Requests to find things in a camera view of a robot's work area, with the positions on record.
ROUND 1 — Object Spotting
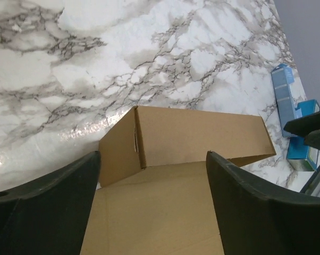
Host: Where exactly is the teal small box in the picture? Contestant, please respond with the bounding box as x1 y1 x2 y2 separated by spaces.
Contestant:
287 99 320 172

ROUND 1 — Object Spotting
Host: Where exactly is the light blue long box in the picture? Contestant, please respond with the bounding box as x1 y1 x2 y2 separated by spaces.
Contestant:
271 63 302 138

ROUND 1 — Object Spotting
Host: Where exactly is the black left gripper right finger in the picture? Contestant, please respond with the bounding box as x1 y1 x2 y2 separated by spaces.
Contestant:
206 151 320 254

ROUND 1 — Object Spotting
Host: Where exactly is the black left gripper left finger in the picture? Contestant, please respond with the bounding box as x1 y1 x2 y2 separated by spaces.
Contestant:
0 151 100 254

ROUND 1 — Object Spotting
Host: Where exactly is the brown cardboard box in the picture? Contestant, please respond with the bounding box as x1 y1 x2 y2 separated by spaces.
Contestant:
81 106 275 254

